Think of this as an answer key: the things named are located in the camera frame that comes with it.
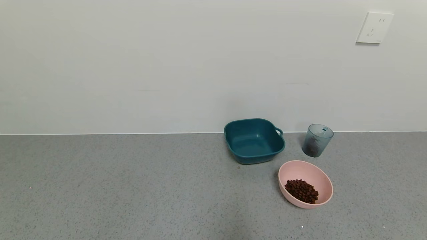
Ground translucent blue-grey handled cup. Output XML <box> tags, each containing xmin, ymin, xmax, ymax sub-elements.
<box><xmin>302</xmin><ymin>124</ymin><xmax>334</xmax><ymax>158</ymax></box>

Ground dark brown solid pellets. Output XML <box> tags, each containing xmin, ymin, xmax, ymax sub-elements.
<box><xmin>285</xmin><ymin>179</ymin><xmax>319</xmax><ymax>204</ymax></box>

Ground pink plastic bowl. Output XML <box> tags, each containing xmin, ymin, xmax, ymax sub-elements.
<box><xmin>278</xmin><ymin>160</ymin><xmax>334</xmax><ymax>209</ymax></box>

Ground teal square plastic basin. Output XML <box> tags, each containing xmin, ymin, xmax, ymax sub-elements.
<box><xmin>224</xmin><ymin>118</ymin><xmax>286</xmax><ymax>165</ymax></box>

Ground white wall socket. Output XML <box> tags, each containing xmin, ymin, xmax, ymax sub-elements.
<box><xmin>356</xmin><ymin>12</ymin><xmax>394</xmax><ymax>44</ymax></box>

